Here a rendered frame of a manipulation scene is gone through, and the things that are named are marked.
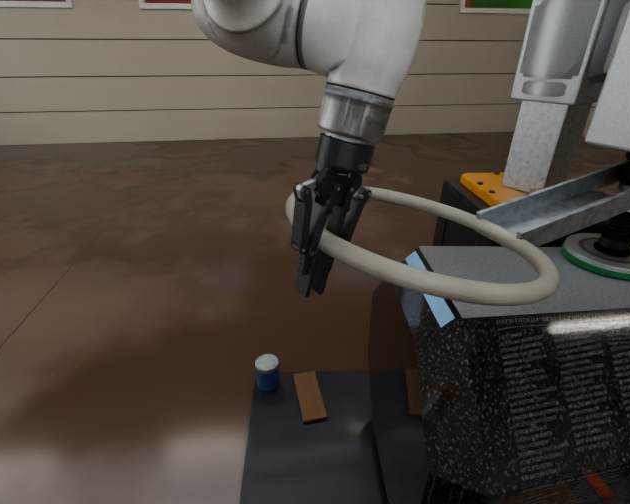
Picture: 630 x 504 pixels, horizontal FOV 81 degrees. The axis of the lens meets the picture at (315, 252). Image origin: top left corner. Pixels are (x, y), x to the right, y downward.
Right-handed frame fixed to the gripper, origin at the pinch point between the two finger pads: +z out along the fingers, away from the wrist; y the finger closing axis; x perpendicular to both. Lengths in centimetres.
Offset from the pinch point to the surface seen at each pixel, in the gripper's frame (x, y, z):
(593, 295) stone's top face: -22, 69, 3
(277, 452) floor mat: 31, 35, 98
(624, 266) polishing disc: -23, 82, -4
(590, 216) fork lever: -16, 60, -15
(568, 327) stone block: -23, 56, 8
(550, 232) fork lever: -13, 50, -10
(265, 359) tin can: 63, 47, 84
